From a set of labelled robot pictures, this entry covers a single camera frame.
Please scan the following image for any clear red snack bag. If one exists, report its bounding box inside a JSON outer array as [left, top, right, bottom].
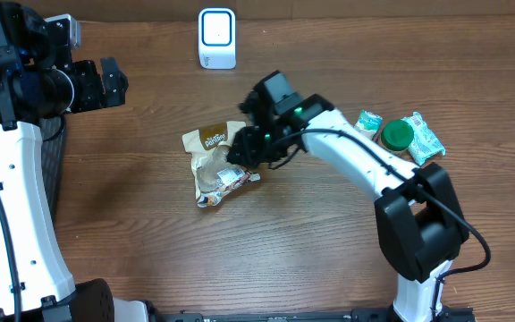
[[196, 165, 261, 208]]

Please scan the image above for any green lidded jar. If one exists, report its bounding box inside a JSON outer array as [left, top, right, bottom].
[[379, 120, 414, 155]]

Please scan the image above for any small teal tissue pack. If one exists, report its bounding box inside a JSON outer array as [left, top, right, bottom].
[[354, 110, 383, 140]]

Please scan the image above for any mint green wipes packet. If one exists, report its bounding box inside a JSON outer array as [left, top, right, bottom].
[[402, 112, 446, 165]]

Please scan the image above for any beige brown pastry bag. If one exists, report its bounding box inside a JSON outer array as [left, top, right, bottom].
[[182, 121, 246, 200]]

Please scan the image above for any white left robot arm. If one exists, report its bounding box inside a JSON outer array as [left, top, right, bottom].
[[0, 2, 150, 321]]

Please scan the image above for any dark grey mesh basket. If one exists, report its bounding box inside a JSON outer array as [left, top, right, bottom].
[[39, 116, 66, 222]]

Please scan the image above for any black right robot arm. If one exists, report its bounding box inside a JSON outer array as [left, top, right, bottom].
[[227, 71, 491, 321]]

